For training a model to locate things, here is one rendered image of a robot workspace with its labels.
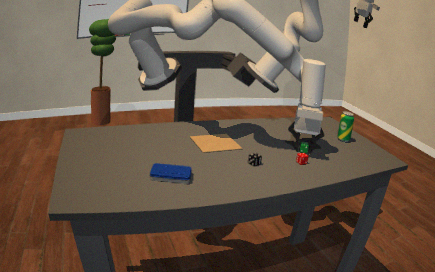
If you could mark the tan flat mat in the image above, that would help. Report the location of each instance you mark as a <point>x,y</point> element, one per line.
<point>215,143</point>

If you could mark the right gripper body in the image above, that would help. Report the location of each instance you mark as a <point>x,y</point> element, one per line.
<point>306,125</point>

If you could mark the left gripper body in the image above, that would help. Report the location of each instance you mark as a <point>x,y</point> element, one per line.
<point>363,8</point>

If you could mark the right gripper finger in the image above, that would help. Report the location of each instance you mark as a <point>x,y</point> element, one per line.
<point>296,135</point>
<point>314,139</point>

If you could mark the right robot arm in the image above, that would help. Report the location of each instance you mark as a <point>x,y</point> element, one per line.
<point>139,16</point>

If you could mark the black die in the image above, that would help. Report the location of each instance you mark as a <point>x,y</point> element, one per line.
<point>254,159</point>

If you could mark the red die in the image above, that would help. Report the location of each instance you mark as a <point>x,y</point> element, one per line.
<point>302,158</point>

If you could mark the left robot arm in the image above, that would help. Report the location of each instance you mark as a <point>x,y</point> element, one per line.
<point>311,28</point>

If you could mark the green die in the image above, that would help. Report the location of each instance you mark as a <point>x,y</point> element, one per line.
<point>303,147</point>

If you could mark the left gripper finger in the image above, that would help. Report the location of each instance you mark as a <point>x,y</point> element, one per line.
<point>367,20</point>
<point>356,15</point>

